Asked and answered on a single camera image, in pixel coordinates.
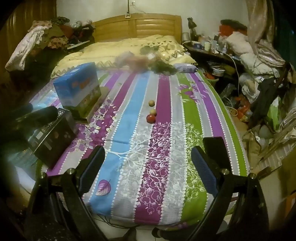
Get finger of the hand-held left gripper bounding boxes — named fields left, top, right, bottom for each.
left=14, top=106, right=59, bottom=128

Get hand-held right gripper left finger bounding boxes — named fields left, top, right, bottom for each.
left=24, top=146, right=109, bottom=241

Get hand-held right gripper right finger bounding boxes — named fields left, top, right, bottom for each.
left=187, top=137, right=271, bottom=241

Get blue cardboard box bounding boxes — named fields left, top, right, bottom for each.
left=53, top=62, right=102, bottom=117

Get striped floral bedsheet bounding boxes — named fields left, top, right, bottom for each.
left=30, top=67, right=249, bottom=230

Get beige shiny cloth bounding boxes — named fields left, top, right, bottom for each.
left=243, top=111, right=296, bottom=165

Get pile of clothes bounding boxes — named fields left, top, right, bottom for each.
left=6, top=16, right=95, bottom=72

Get heap of clothes and bags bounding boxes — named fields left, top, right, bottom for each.
left=220, top=53, right=296, bottom=130

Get cream quilt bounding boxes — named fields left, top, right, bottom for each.
left=50, top=35, right=197, bottom=79

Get wooden wardrobe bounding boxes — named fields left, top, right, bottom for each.
left=3, top=0, right=57, bottom=47

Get purple tissue packet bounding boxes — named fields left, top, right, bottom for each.
left=173, top=63, right=197, bottom=73

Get green leafy vegetable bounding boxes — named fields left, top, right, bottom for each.
left=150, top=59, right=178, bottom=76

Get dark nightstand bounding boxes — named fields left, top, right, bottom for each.
left=184, top=43, right=241, bottom=77

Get white bedding bundle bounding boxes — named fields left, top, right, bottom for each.
left=225, top=31, right=255, bottom=61

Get wooden headboard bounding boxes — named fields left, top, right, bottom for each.
left=92, top=13, right=183, bottom=43

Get red cloth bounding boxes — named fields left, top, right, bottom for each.
left=218, top=20, right=249, bottom=35

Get black desk lamp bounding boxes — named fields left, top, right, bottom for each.
left=187, top=17, right=197, bottom=42

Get pink curtain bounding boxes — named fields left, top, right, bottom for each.
left=245, top=0, right=287, bottom=67

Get dark window pane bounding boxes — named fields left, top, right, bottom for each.
left=274, top=0, right=296, bottom=63

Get white cable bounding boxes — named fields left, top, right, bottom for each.
left=228, top=54, right=240, bottom=116

